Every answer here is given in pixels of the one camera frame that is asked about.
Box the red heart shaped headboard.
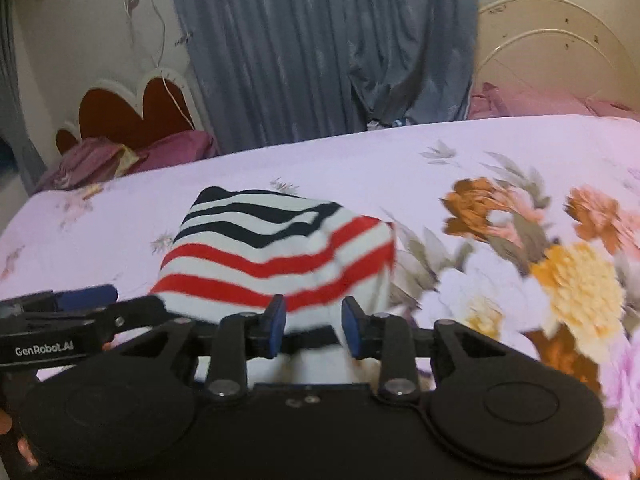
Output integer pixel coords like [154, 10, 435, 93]
[54, 68, 204, 154]

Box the hanging white cord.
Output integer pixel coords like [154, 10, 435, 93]
[124, 0, 196, 129]

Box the striped knit child sweater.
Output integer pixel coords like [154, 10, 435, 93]
[151, 186, 396, 384]

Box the pink floral bed sheet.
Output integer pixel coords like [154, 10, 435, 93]
[1, 116, 639, 479]

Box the left side grey curtain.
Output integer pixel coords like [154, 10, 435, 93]
[1, 0, 47, 193]

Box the pink bedding on far bed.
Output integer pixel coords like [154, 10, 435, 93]
[466, 82, 639, 122]

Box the blue grey curtain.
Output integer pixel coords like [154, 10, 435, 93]
[174, 0, 478, 153]

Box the person left hand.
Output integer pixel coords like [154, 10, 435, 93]
[0, 410, 39, 468]

